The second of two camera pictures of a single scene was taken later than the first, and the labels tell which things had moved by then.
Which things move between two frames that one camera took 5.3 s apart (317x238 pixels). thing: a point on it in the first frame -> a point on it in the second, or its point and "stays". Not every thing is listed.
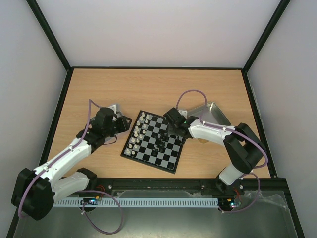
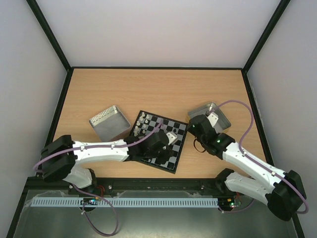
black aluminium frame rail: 106,186 stays
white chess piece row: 140,130 stays
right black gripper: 174,132 -> 202,121
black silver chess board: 150,142 stays
